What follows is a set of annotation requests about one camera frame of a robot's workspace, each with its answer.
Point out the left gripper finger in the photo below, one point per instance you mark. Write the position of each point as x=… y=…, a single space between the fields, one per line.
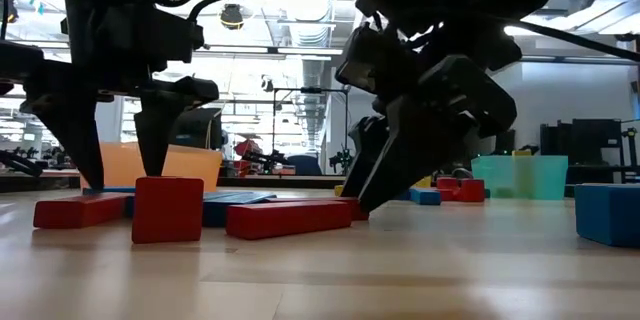
x=157 y=120
x=75 y=120

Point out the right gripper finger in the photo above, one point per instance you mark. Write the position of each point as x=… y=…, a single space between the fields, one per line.
x=435 y=125
x=370 y=145

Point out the yellow wooden block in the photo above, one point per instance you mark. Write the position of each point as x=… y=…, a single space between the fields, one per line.
x=338 y=190
x=425 y=183
x=522 y=175

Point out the red arch wooden block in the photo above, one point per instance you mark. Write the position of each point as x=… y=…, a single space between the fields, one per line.
x=167 y=210

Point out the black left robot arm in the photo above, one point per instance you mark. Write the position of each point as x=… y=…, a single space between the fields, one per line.
x=20 y=60

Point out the black background robot arm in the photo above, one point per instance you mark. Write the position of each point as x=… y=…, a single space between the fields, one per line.
x=20 y=165
x=265 y=159
x=342 y=160

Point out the white column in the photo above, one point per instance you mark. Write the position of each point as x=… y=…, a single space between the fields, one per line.
x=114 y=125

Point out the black monitor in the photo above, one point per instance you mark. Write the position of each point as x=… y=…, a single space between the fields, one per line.
x=200 y=130

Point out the orange plastic bin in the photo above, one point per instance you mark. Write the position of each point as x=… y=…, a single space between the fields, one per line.
x=195 y=165

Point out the red background object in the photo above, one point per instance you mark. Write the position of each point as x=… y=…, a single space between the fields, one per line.
x=247 y=147

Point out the long ceiling light bar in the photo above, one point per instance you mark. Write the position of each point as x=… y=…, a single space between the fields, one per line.
x=300 y=51

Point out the black ceiling dome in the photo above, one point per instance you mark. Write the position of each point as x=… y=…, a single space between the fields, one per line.
x=231 y=17

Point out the teal plastic bin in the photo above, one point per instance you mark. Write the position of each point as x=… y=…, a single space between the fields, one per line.
x=545 y=177

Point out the black shelving rack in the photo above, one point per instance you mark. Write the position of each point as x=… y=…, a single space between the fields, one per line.
x=590 y=145

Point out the black gantry frame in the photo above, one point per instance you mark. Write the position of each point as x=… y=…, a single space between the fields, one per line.
x=310 y=90

